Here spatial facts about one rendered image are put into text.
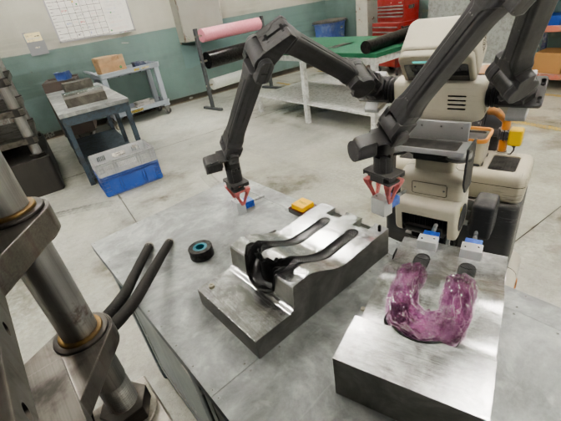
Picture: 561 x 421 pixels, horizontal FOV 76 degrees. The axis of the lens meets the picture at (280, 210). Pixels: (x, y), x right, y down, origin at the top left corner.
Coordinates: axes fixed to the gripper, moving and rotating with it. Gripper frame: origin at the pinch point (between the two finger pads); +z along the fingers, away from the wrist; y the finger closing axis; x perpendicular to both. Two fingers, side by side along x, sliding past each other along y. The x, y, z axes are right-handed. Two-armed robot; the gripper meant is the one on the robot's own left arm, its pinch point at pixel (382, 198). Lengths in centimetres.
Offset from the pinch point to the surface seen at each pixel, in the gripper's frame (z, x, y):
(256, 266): 7.4, -40.6, -9.1
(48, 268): -23, -81, 3
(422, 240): 7.0, -1.8, 14.9
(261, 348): 13, -53, 10
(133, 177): 84, -9, -314
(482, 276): 9.6, -1.4, 31.7
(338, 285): 12.5, -26.3, 7.4
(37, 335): 97, -119, -154
